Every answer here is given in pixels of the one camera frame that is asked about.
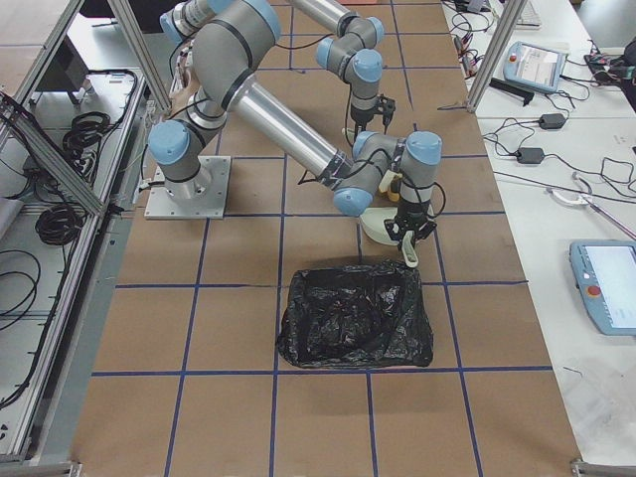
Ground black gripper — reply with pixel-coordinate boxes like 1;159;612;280
384;201;437;245
350;93;396;124

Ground pale green dustpan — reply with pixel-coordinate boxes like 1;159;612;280
359;207;419;268

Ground white hand brush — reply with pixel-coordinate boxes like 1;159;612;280
379;170;401;203

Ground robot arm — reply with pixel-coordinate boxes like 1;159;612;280
160;1;396;130
148;1;442;247

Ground black trash bag bin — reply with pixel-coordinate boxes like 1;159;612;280
276;260;433;369

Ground black power adapter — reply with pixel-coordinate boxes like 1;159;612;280
538;113;567;130
515;147;545;165

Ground blue teach pendant far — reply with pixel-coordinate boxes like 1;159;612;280
503;42;566;93

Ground blue teach pendant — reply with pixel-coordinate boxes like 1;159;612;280
569;240;635;336
503;42;566;93

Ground blue teach pendant near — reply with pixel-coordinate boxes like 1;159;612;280
569;240;635;336

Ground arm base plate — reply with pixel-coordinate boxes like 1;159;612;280
144;156;232;220

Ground coiled black cables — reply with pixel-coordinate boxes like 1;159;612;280
34;111;113;247

